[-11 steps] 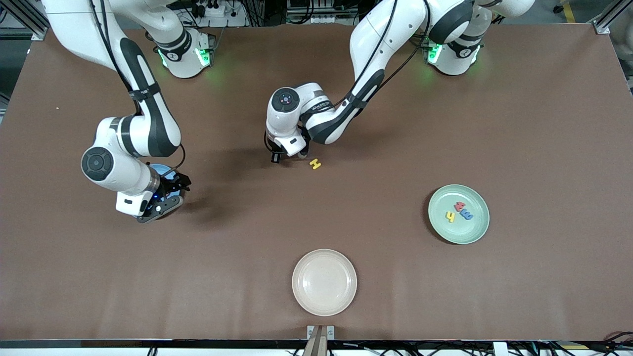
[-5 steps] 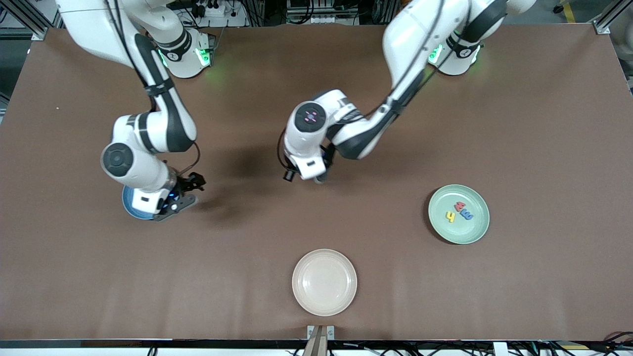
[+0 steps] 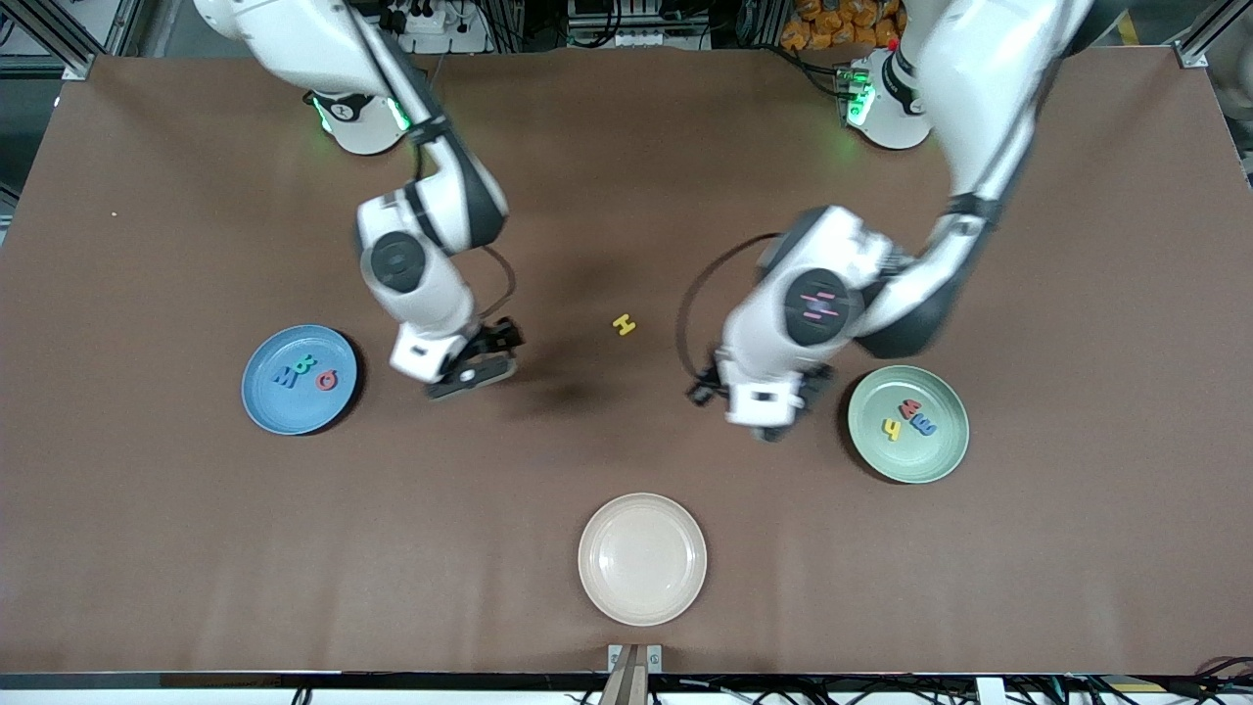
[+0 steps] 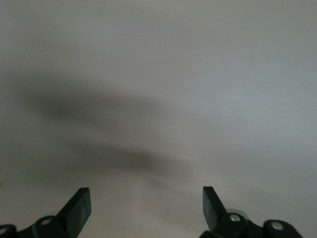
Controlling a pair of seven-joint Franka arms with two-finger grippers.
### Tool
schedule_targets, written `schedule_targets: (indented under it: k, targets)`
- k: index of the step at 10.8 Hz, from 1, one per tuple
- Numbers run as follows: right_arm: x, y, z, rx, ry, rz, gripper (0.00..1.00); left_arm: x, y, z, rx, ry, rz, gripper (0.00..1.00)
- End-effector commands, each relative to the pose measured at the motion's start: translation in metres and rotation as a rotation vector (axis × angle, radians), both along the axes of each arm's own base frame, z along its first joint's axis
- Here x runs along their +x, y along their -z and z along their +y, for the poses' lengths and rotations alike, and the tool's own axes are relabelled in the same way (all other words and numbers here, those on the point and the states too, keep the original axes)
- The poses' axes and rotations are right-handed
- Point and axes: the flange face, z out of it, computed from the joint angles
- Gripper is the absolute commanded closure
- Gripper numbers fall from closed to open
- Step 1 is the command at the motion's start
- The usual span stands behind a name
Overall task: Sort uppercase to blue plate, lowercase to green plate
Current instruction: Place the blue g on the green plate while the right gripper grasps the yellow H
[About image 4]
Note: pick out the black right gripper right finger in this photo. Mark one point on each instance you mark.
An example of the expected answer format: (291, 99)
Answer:
(214, 214)

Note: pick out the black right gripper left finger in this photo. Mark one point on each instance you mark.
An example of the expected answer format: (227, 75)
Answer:
(74, 213)

